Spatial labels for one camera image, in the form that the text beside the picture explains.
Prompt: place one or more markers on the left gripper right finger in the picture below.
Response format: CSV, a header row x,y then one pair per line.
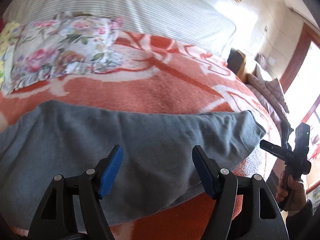
x,y
244,206

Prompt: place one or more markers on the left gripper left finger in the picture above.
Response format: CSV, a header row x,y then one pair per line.
x,y
70,207

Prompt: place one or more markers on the grey pants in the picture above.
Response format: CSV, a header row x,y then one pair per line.
x,y
157,172

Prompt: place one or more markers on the right hand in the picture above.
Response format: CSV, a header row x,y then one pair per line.
x,y
288,186

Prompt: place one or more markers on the pink quilted jacket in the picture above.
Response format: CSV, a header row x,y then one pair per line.
x,y
271,97

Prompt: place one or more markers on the orange white blanket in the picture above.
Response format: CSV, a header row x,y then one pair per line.
x,y
158,75

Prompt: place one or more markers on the floral pillow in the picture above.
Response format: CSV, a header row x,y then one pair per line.
x,y
68,44

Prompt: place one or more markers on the yellow cartoon pillow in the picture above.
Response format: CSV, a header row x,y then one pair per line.
x,y
9,34

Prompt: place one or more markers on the wooden window frame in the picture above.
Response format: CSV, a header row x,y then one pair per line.
x,y
300,82

